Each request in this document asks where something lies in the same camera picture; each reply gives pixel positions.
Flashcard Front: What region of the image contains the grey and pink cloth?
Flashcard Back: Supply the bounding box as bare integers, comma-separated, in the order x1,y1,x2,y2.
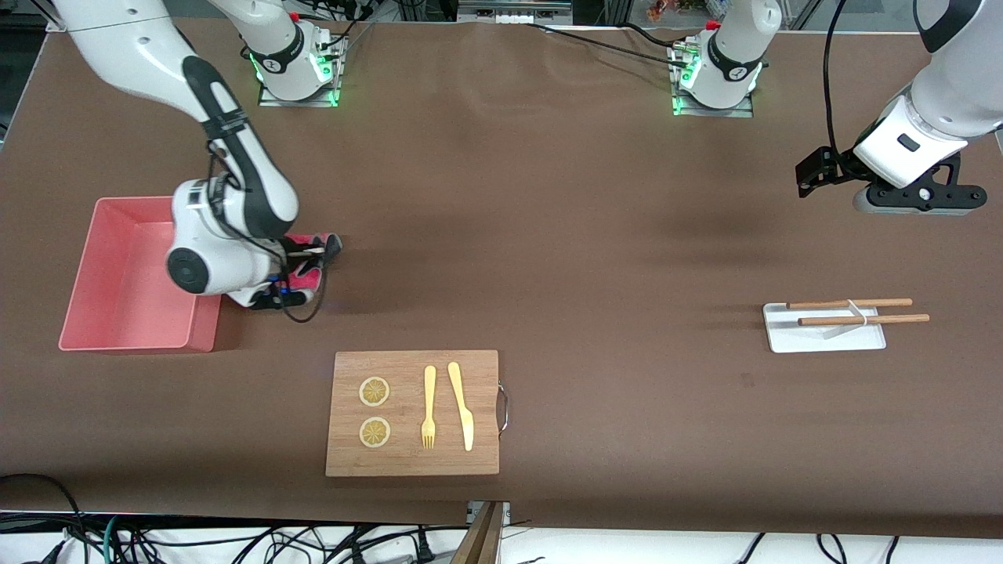
284,233,344,305

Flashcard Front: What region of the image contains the wooden rod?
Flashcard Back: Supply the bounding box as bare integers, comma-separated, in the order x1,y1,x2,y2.
798,314,931,327
787,298,914,309

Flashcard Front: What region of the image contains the pink plastic bin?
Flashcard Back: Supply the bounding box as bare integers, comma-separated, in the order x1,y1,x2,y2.
58,195,234,353

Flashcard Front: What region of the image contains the white rack base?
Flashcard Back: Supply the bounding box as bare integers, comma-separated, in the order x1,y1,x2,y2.
764,302,887,354

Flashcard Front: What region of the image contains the yellow plastic fork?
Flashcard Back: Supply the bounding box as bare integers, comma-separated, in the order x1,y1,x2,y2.
421,365,437,450

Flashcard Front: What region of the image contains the wooden cutting board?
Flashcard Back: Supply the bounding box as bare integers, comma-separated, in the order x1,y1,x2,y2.
325,350,501,478

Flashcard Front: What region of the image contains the yellow plastic knife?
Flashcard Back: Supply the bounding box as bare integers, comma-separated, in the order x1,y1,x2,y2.
447,361,475,453

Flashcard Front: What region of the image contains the brown wooden plank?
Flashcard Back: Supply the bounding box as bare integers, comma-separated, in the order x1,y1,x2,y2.
451,501,506,564

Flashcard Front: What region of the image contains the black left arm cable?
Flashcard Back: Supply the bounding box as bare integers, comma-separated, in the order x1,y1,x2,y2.
821,0,855,157

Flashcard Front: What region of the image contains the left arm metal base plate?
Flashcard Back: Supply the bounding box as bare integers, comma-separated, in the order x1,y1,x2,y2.
672,82,755,118

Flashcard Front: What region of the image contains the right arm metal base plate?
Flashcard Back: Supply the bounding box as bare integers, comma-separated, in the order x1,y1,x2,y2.
259,78,339,109

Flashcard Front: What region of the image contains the black cable on table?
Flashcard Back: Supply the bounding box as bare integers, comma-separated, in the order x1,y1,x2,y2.
527,22,690,67

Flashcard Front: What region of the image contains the grey metal frame bar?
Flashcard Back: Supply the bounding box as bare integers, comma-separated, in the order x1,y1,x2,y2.
457,0,574,24

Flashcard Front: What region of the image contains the white metal bracket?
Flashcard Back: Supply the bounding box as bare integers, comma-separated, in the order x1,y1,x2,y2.
466,501,512,526

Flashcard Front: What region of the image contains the thick black floor cable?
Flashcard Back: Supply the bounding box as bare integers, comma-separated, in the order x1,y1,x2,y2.
0,473,83,564

